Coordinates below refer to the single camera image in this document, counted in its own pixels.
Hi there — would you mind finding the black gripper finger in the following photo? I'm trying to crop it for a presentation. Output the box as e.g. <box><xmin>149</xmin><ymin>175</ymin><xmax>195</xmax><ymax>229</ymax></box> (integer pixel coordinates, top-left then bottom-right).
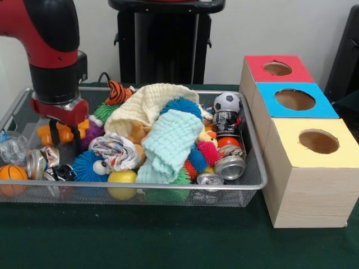
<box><xmin>49</xmin><ymin>119</ymin><xmax>61</xmax><ymax>147</ymax></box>
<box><xmin>71</xmin><ymin>126</ymin><xmax>81</xmax><ymax>156</ymax></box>

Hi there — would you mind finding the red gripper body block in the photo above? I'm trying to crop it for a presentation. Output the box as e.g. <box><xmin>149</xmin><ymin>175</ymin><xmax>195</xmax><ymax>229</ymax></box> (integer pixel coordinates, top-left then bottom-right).
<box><xmin>30</xmin><ymin>96</ymin><xmax>90</xmax><ymax>129</ymax></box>

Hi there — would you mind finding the cream waffle cloth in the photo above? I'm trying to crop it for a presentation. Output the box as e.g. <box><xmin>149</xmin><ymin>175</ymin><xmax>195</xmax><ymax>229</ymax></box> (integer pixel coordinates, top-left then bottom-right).
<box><xmin>104</xmin><ymin>84</ymin><xmax>211</xmax><ymax>138</ymax></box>

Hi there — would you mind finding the light blue waffle cloth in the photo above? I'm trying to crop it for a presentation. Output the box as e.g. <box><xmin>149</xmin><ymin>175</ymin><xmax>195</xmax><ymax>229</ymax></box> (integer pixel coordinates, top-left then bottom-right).
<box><xmin>136</xmin><ymin>109</ymin><xmax>204</xmax><ymax>184</ymax></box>

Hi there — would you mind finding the shallow clear mesh bin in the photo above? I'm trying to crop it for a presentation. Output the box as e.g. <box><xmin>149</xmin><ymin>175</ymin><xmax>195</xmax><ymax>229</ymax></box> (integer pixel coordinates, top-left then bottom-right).
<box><xmin>0</xmin><ymin>84</ymin><xmax>268</xmax><ymax>208</ymax></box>

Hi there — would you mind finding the orange plastic toy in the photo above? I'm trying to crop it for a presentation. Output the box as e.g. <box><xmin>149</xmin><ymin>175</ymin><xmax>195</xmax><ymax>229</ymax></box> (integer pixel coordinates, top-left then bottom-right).
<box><xmin>37</xmin><ymin>119</ymin><xmax>90</xmax><ymax>146</ymax></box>

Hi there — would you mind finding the blue spiky ball with eyes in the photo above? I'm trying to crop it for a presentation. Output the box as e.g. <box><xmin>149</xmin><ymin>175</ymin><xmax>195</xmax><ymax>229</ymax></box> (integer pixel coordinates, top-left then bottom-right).
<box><xmin>71</xmin><ymin>149</ymin><xmax>112</xmax><ymax>183</ymax></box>

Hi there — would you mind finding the orange striped tiger toy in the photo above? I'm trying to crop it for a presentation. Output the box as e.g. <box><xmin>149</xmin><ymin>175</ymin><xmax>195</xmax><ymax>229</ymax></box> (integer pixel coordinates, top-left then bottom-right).
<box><xmin>105</xmin><ymin>80</ymin><xmax>136</xmax><ymax>106</ymax></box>

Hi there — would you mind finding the yellow ball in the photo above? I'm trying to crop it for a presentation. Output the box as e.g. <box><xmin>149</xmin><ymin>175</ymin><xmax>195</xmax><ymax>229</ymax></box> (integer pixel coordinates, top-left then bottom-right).
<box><xmin>107</xmin><ymin>170</ymin><xmax>139</xmax><ymax>201</ymax></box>

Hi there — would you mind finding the orange basketball toy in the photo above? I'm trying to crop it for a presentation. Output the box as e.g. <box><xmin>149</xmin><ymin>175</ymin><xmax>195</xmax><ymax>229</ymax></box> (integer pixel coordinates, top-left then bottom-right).
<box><xmin>0</xmin><ymin>164</ymin><xmax>29</xmax><ymax>197</ymax></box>

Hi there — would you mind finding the dark green table cloth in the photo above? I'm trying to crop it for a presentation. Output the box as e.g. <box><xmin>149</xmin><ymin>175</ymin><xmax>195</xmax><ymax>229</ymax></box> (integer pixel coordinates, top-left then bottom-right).
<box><xmin>0</xmin><ymin>82</ymin><xmax>359</xmax><ymax>269</ymax></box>

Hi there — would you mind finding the black and white soccer ball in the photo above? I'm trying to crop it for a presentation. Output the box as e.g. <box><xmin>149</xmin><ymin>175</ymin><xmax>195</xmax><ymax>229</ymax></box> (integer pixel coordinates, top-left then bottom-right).
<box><xmin>214</xmin><ymin>91</ymin><xmax>243</xmax><ymax>113</ymax></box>

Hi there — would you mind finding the crushed silver soda can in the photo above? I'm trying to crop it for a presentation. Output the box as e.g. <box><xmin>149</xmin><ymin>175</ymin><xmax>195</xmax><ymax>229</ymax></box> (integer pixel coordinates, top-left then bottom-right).
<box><xmin>215</xmin><ymin>152</ymin><xmax>247</xmax><ymax>180</ymax></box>

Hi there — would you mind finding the green cloth side table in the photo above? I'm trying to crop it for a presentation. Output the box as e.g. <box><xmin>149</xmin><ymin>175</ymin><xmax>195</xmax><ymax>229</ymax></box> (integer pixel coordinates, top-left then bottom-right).
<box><xmin>339</xmin><ymin>90</ymin><xmax>359</xmax><ymax>125</ymax></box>

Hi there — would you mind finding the black flat panel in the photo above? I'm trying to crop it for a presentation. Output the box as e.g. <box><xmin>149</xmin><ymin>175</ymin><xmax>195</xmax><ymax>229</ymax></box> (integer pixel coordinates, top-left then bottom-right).
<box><xmin>324</xmin><ymin>4</ymin><xmax>359</xmax><ymax>104</ymax></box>

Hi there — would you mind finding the black pedestal stand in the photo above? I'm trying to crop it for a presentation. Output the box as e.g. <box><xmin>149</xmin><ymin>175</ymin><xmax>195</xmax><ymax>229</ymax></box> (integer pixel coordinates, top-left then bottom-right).
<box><xmin>108</xmin><ymin>0</ymin><xmax>226</xmax><ymax>85</ymax></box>

